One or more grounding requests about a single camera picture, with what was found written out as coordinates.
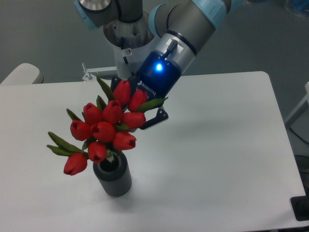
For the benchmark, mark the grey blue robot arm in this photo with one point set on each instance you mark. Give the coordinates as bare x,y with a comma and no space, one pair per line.
182,28

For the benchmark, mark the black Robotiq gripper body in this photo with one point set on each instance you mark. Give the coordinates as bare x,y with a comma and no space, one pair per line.
156,76

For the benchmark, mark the white furniture at right edge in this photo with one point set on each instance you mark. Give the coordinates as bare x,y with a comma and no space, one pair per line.
299,109

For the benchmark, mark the red tulip bouquet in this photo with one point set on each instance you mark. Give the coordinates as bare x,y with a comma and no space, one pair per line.
105,128

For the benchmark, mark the black device at table edge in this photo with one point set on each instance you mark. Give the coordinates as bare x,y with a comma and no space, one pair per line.
300,205

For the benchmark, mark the dark grey ribbed vase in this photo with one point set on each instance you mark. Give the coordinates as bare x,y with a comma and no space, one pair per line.
115,176

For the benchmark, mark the white metal base frame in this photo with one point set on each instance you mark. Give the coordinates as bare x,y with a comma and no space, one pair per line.
106,73

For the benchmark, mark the white chair back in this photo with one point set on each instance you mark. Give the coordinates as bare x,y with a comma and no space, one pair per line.
24,74

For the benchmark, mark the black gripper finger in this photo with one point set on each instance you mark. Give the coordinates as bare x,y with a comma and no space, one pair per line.
161,116
114,82

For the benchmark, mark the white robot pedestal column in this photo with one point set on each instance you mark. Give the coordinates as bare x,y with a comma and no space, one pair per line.
131,42

